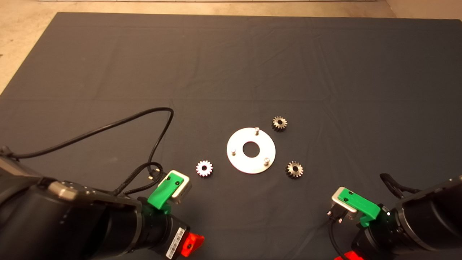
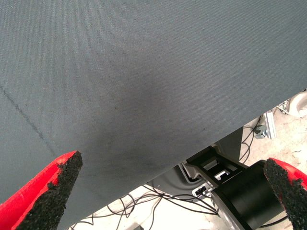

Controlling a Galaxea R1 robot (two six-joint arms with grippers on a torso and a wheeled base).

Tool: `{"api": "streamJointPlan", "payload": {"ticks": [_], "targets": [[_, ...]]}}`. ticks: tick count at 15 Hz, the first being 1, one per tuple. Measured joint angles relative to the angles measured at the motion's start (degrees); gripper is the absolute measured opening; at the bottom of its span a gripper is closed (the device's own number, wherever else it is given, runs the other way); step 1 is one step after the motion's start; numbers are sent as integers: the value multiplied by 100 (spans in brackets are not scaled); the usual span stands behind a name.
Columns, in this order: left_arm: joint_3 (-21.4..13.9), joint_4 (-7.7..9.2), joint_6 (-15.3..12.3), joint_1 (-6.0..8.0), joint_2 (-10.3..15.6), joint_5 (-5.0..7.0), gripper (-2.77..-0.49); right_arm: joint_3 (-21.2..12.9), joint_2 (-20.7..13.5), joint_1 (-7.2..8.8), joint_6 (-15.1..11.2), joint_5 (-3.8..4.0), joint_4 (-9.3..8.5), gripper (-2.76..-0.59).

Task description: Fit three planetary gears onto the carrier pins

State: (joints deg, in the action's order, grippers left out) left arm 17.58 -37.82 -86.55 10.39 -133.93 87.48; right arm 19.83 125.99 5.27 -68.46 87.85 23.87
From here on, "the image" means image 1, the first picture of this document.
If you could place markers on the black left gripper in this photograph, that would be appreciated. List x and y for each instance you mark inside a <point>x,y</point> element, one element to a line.
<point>162,234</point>

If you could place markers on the green left camera mount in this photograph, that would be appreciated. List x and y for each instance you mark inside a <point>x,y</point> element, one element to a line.
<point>162,191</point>

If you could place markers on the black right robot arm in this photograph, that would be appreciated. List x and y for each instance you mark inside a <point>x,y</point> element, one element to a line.
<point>433,216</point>

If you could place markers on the round metal carrier plate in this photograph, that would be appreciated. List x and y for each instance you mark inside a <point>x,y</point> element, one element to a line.
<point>238,164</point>

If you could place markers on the dark grey table cloth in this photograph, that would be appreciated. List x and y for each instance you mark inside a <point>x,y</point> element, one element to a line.
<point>216,72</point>

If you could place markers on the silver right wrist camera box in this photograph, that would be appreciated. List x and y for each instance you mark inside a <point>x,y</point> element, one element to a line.
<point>336,198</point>

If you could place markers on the small steel planetary gear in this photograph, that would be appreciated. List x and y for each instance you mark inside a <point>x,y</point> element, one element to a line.
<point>275,126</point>
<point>200,166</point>
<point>290,173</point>

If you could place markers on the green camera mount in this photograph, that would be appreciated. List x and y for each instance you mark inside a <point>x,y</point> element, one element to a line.
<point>361,206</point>
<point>162,191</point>

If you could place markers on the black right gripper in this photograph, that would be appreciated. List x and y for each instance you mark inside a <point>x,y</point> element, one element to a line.
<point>375,242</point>

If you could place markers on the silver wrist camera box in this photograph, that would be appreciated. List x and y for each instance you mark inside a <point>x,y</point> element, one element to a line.
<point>184,189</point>
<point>336,198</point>

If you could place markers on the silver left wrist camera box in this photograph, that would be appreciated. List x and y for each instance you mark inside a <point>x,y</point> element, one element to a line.
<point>184,189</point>

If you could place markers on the green right camera mount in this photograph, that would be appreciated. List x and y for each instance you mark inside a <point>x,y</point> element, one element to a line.
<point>361,206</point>

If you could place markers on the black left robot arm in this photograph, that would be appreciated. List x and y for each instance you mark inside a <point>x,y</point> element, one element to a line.
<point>54,224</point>

